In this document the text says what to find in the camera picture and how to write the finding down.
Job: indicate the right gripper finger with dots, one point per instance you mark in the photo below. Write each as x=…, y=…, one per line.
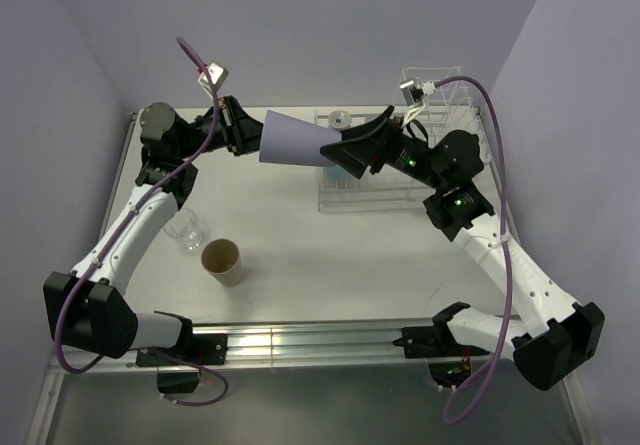
x=369, y=129
x=356, y=158

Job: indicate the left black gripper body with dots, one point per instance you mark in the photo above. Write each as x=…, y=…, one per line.
x=229, y=133

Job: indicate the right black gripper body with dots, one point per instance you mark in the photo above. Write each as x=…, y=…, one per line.
x=399, y=150

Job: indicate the grey-blue ceramic cup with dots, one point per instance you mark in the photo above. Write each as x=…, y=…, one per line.
x=339, y=120

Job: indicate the light blue mug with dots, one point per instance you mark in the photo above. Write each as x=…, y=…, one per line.
x=335, y=177

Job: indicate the purple plastic cup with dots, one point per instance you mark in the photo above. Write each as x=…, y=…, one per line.
x=287, y=140

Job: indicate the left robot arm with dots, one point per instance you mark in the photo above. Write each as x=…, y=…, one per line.
x=86, y=307

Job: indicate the clear glass near left arm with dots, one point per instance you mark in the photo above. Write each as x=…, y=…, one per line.
x=184, y=228

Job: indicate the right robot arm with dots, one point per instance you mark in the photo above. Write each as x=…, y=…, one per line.
x=552, y=334

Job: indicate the beige paper cup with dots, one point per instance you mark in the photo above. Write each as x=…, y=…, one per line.
x=221, y=259

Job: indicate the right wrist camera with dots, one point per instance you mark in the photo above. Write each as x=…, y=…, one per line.
x=415, y=92

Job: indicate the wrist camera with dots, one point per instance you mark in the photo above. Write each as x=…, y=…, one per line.
x=211, y=78
x=415, y=92

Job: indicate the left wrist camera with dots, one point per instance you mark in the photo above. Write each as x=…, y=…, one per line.
x=211, y=78

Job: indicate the white wire dish rack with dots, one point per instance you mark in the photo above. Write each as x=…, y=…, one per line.
x=445, y=150

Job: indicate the aluminium rail frame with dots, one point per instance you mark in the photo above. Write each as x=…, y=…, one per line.
x=312, y=344

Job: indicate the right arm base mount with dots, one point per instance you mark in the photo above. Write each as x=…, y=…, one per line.
x=419, y=342

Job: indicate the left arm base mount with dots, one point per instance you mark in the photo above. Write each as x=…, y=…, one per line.
x=200, y=349

